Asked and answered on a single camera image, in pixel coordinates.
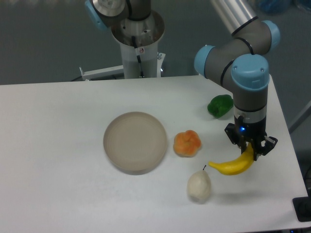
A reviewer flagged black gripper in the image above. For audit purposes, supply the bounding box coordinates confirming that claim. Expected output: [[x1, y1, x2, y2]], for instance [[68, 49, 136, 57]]
[[225, 116, 278, 161]]

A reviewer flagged yellow toy banana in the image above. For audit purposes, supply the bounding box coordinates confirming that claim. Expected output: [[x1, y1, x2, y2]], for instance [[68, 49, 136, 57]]
[[208, 143, 254, 176]]

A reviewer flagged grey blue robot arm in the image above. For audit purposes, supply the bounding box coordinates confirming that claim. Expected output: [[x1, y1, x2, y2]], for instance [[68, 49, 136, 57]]
[[85, 0, 280, 160]]

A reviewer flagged green toy bell pepper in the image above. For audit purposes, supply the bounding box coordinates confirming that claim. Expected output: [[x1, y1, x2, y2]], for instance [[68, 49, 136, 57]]
[[207, 95, 233, 118]]

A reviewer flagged orange peeled toy tangerine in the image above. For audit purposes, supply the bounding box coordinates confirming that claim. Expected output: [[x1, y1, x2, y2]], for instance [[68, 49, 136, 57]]
[[173, 130, 202, 157]]

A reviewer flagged white toy pear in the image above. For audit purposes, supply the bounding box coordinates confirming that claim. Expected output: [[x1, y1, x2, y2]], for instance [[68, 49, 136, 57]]
[[187, 165, 212, 204]]

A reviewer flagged grey table leg bar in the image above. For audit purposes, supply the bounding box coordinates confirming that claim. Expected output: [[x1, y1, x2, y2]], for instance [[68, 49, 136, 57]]
[[288, 101, 311, 134]]

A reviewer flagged black device at edge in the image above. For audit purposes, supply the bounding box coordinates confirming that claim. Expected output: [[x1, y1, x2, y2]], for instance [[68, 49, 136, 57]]
[[292, 197, 311, 222]]

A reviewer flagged beige round plate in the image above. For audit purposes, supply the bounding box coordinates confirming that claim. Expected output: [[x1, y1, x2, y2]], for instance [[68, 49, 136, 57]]
[[103, 112, 168, 174]]

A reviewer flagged blue plastic bag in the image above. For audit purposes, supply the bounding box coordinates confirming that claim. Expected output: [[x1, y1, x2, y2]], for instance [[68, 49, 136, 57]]
[[256, 0, 292, 15]]

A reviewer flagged white metal bracket frame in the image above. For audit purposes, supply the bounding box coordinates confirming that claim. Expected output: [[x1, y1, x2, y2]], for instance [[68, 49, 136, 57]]
[[75, 52, 166, 81]]

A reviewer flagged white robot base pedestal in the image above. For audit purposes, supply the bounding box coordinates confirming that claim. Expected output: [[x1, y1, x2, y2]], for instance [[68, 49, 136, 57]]
[[111, 10, 165, 79]]

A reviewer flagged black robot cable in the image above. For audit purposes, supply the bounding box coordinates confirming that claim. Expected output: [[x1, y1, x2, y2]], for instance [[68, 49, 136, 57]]
[[131, 35, 145, 79]]

